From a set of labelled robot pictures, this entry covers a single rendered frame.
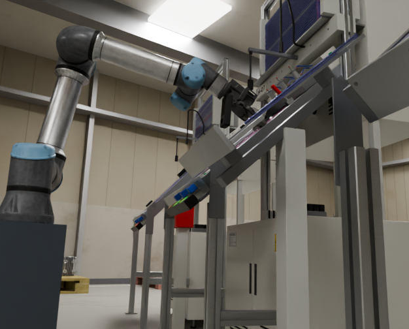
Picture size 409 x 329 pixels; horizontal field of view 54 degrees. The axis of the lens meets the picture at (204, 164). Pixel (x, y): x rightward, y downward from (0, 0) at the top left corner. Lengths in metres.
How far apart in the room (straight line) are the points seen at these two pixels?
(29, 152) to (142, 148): 5.37
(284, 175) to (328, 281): 0.51
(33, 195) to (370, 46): 1.33
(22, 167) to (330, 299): 1.03
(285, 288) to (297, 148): 0.35
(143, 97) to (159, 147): 0.85
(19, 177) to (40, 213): 0.11
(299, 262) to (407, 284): 0.66
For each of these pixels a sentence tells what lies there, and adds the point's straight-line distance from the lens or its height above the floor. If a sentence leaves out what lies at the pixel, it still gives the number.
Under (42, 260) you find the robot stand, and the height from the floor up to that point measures 0.45.
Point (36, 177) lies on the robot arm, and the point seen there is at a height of 0.67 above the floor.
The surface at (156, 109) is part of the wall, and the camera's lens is 6.83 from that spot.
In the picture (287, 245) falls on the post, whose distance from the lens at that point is 1.04.
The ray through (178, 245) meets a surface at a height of 0.52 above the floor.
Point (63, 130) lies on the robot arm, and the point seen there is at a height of 0.86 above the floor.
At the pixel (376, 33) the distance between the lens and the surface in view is 1.81.
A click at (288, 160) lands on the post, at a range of 1.06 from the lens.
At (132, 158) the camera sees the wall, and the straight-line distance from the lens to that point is 6.42.
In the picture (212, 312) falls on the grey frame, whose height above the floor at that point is 0.32.
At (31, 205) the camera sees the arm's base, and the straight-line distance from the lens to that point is 1.18.
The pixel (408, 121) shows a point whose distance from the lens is 1.75.
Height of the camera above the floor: 0.49
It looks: 12 degrees up
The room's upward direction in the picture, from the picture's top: 2 degrees clockwise
